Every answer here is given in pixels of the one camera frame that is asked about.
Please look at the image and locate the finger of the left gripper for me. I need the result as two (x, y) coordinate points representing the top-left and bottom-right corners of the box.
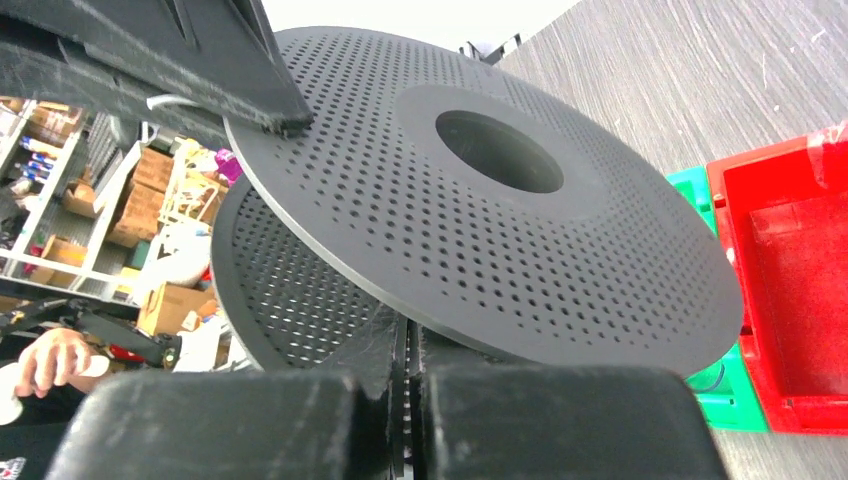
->
(1, 1), (313, 137)

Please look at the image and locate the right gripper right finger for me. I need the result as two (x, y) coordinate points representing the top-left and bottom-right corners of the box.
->
(409, 324), (728, 479)

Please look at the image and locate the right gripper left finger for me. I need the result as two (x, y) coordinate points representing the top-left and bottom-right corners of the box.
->
(47, 311), (407, 479)

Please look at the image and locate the white cable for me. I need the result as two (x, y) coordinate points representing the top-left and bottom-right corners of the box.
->
(145, 93), (200, 111)

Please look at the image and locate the grey perforated cable spool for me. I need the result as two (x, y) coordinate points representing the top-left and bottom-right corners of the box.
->
(226, 27), (744, 377)

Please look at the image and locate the bystander's hand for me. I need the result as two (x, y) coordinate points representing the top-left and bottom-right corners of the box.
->
(15, 328), (103, 398)

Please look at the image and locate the storage shelf with boxes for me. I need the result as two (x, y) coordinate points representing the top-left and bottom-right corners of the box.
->
(0, 97), (233, 333)

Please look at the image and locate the green plastic bin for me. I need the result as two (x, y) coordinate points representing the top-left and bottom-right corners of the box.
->
(666, 166), (769, 432)

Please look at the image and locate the red plastic bin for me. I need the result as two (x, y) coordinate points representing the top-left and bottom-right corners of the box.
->
(706, 123), (847, 436)

